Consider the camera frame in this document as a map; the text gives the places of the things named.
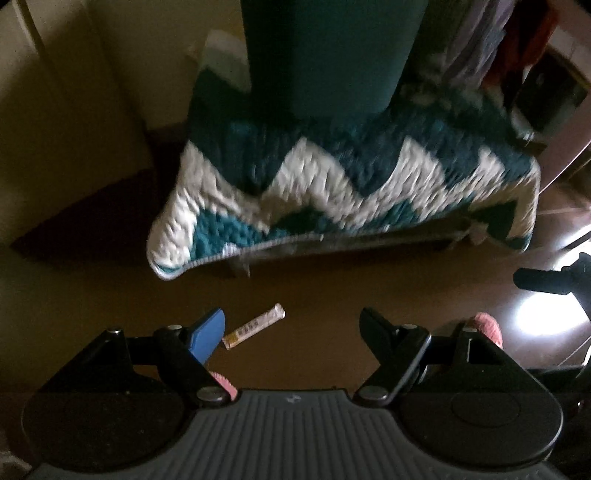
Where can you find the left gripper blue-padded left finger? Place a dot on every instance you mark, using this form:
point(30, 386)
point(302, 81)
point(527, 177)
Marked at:
point(205, 334)

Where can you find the teal white zigzag rug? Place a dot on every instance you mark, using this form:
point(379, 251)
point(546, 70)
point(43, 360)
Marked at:
point(246, 183)

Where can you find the teal trash bin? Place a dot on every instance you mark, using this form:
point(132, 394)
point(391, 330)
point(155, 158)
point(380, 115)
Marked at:
point(328, 59)

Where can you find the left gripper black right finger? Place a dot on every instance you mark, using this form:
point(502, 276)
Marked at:
point(399, 349)

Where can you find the small beige snack stick wrapper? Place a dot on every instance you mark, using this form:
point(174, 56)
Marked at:
point(254, 326)

